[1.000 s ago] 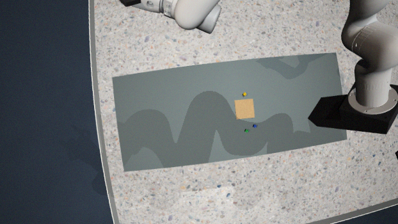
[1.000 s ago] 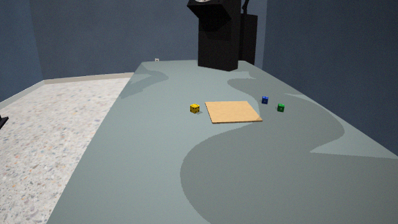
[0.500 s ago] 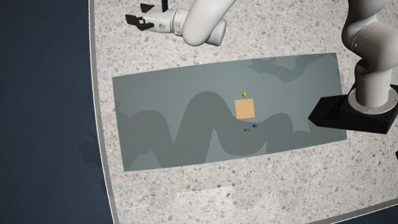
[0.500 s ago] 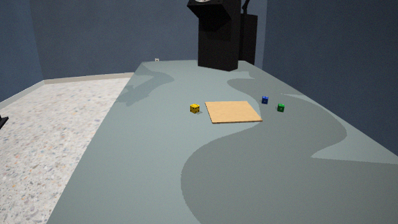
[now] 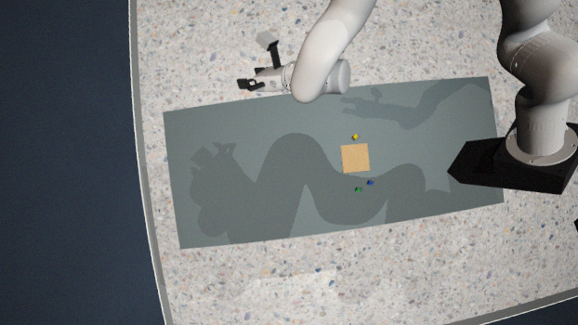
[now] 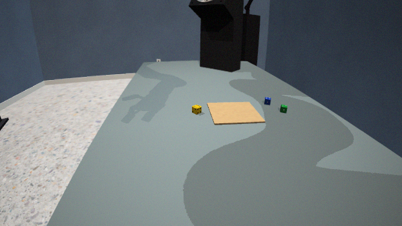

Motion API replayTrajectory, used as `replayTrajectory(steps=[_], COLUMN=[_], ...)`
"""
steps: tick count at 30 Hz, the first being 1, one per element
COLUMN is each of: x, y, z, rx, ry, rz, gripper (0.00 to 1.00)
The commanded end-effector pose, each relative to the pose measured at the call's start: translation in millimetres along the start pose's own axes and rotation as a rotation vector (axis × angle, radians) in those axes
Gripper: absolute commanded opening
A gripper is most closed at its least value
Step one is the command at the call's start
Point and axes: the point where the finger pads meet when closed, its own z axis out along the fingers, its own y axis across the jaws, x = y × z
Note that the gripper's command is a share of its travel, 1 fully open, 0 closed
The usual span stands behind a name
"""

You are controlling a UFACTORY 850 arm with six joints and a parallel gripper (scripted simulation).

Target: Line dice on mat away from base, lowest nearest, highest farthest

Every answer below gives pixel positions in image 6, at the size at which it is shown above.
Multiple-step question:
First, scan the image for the blue die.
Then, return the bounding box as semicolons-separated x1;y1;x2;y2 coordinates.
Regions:
264;98;271;105

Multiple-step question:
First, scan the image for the tan mat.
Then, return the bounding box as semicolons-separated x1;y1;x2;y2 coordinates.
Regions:
207;102;265;125

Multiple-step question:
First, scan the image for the yellow die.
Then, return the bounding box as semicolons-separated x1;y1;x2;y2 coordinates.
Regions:
192;105;202;114

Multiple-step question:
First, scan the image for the green die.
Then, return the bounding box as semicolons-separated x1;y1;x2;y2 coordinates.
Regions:
280;105;288;113

